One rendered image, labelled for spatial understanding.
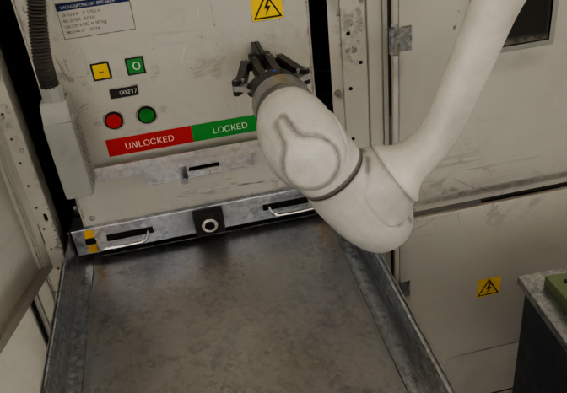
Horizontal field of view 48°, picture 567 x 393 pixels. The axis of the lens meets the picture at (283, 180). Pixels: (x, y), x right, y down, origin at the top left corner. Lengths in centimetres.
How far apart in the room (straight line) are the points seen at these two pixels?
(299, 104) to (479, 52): 24
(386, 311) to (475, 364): 73
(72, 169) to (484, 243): 93
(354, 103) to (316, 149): 51
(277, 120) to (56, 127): 43
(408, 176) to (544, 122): 61
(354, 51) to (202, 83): 29
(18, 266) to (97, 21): 50
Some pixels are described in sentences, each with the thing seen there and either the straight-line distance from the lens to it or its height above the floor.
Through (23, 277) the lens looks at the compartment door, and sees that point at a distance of 135.
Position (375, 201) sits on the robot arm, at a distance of 87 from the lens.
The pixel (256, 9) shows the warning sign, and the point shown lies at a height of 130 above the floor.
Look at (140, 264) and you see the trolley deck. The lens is 131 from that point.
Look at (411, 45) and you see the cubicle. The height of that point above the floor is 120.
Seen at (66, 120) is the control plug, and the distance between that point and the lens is 110.
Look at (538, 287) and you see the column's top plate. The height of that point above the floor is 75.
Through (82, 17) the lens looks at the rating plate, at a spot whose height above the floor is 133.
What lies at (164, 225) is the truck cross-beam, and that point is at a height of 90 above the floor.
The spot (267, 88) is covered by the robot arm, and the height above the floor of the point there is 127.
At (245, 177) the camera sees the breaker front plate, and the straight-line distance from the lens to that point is 128.
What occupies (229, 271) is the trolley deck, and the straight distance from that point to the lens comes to 124.
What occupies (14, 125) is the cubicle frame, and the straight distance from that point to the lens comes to 124.
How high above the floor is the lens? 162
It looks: 31 degrees down
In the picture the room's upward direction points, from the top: 7 degrees counter-clockwise
